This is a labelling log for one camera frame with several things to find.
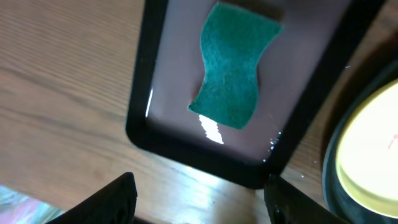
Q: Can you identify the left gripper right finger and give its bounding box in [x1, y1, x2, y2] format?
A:
[264, 174, 345, 224]

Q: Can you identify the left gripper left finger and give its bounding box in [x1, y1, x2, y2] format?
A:
[48, 172, 137, 224]

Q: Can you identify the yellow plate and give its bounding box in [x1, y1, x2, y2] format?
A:
[335, 80, 397, 218]

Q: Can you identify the green yellow sponge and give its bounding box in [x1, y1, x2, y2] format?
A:
[188, 1, 283, 129]

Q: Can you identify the round black tray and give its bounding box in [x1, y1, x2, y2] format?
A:
[322, 58, 398, 224]

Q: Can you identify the rectangular black tray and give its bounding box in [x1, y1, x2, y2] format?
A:
[126, 1, 383, 189]

